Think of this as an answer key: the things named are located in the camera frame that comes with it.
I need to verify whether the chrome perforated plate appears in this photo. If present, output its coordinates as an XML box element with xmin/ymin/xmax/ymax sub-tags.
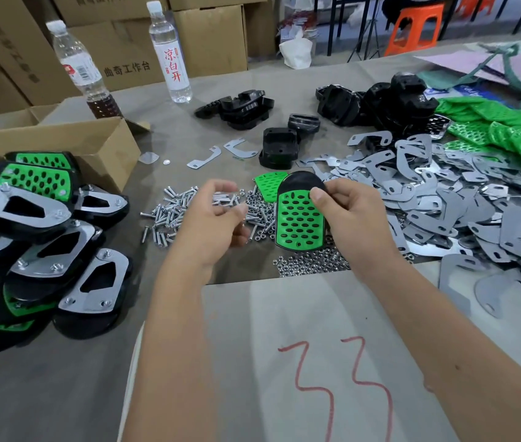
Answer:
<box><xmin>425</xmin><ymin>113</ymin><xmax>451</xmax><ymax>139</ymax></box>

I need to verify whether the black pedal with green insert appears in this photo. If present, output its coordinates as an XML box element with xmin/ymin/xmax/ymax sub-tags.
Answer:
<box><xmin>274</xmin><ymin>170</ymin><xmax>329</xmax><ymax>253</ymax></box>

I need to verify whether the red plastic stool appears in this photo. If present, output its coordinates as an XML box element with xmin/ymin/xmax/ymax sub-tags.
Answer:
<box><xmin>455</xmin><ymin>0</ymin><xmax>497</xmax><ymax>20</ymax></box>

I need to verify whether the open brown cardboard box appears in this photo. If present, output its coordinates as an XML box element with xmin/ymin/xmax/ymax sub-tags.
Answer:
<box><xmin>0</xmin><ymin>104</ymin><xmax>151</xmax><ymax>195</ymax></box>

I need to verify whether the pile of green perforated inserts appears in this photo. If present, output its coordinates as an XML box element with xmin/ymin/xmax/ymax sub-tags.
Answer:
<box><xmin>434</xmin><ymin>96</ymin><xmax>521</xmax><ymax>174</ymax></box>

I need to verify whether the white plastic bag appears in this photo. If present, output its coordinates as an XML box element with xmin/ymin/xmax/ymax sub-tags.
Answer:
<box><xmin>278</xmin><ymin>29</ymin><xmax>313</xmax><ymax>70</ymax></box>

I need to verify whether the large black plastic base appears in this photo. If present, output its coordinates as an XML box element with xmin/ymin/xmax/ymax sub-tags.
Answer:
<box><xmin>217</xmin><ymin>89</ymin><xmax>275</xmax><ymax>131</ymax></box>

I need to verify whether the person's left hand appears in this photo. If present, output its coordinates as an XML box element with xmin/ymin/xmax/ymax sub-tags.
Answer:
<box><xmin>167</xmin><ymin>179</ymin><xmax>252</xmax><ymax>282</ymax></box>

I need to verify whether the square black plastic base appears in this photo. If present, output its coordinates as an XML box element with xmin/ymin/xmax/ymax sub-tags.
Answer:
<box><xmin>259</xmin><ymin>127</ymin><xmax>300</xmax><ymax>170</ymax></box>

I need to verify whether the pile of black plastic bases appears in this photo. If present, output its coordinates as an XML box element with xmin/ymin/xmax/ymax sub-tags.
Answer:
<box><xmin>315</xmin><ymin>72</ymin><xmax>441</xmax><ymax>135</ymax></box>

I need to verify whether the clear water bottle white label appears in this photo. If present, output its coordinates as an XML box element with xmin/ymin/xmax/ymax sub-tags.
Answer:
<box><xmin>146</xmin><ymin>0</ymin><xmax>193</xmax><ymax>104</ymax></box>

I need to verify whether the plastic bottle with brown liquid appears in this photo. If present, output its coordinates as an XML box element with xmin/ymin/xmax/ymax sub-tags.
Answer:
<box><xmin>46</xmin><ymin>19</ymin><xmax>124</xmax><ymax>119</ymax></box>

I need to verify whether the grey metal bracket plate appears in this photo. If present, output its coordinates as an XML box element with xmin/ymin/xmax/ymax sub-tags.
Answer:
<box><xmin>186</xmin><ymin>145</ymin><xmax>222</xmax><ymax>170</ymax></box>
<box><xmin>223</xmin><ymin>137</ymin><xmax>259</xmax><ymax>160</ymax></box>

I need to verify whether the person's right hand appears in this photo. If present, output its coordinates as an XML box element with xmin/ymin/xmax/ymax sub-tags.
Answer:
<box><xmin>309</xmin><ymin>177</ymin><xmax>405</xmax><ymax>273</ymax></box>

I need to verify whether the small black plastic base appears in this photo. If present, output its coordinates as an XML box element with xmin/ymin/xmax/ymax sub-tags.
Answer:
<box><xmin>287</xmin><ymin>113</ymin><xmax>321</xmax><ymax>137</ymax></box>

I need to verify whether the pile of silver screws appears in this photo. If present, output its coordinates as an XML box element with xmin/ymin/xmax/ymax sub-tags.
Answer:
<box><xmin>140</xmin><ymin>186</ymin><xmax>280</xmax><ymax>247</ymax></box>

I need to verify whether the white paper with red marks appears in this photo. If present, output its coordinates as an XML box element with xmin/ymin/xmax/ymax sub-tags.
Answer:
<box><xmin>117</xmin><ymin>261</ymin><xmax>521</xmax><ymax>442</ymax></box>

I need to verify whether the pile of assembled black pedals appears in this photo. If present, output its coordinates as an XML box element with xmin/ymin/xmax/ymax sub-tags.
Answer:
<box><xmin>0</xmin><ymin>151</ymin><xmax>134</xmax><ymax>356</ymax></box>

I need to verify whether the person's left forearm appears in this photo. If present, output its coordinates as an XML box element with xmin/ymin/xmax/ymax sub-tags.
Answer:
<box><xmin>121</xmin><ymin>260</ymin><xmax>219</xmax><ymax>442</ymax></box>

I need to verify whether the person's right forearm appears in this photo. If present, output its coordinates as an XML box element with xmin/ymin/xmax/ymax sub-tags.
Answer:
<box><xmin>349</xmin><ymin>253</ymin><xmax>521</xmax><ymax>442</ymax></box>

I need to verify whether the pile of silver nuts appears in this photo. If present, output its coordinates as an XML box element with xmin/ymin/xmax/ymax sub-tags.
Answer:
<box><xmin>273</xmin><ymin>235</ymin><xmax>352</xmax><ymax>277</ymax></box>

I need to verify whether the black metal stand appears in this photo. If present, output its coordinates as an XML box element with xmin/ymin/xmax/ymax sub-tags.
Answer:
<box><xmin>313</xmin><ymin>0</ymin><xmax>383</xmax><ymax>63</ymax></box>

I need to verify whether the orange plastic stool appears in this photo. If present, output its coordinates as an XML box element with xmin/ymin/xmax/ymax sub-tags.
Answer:
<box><xmin>383</xmin><ymin>3</ymin><xmax>445</xmax><ymax>57</ymax></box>

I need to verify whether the pink paper sheet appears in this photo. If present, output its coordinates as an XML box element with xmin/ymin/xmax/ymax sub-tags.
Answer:
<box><xmin>414</xmin><ymin>45</ymin><xmax>521</xmax><ymax>86</ymax></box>

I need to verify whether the green perforated insert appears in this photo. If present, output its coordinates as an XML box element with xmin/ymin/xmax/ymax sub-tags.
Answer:
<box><xmin>254</xmin><ymin>171</ymin><xmax>290</xmax><ymax>203</ymax></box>

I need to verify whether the pile of grey metal plates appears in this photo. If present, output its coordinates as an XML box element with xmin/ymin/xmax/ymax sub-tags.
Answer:
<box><xmin>296</xmin><ymin>130</ymin><xmax>521</xmax><ymax>319</ymax></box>

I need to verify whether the stack of closed cardboard boxes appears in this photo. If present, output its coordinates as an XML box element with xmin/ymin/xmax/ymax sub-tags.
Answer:
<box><xmin>0</xmin><ymin>0</ymin><xmax>285</xmax><ymax>120</ymax></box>

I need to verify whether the black ribbed plastic part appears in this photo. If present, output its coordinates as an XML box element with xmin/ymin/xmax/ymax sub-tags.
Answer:
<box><xmin>194</xmin><ymin>98</ymin><xmax>222</xmax><ymax>119</ymax></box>

